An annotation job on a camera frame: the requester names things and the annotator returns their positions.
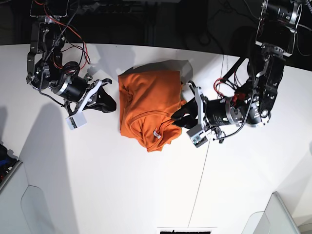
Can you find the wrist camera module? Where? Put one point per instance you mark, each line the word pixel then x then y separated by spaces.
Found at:
pixel 197 136
pixel 76 120

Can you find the grey chair back right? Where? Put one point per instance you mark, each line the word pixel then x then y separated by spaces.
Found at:
pixel 275 219

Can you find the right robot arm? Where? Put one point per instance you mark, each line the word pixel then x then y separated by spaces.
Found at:
pixel 45 69

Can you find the orange t-shirt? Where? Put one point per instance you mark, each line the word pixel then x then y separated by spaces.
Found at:
pixel 147 102

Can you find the white table cable grommet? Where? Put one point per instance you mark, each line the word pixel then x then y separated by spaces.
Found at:
pixel 168 230

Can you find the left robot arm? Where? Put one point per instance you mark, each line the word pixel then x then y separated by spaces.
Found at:
pixel 254 78

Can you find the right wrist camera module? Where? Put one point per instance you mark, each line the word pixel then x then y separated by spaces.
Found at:
pixel 76 120

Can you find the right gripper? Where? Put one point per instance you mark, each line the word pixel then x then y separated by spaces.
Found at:
pixel 79 94

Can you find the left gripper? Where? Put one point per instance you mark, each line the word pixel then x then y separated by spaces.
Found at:
pixel 210 114

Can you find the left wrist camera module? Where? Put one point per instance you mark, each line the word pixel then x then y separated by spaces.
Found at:
pixel 197 136

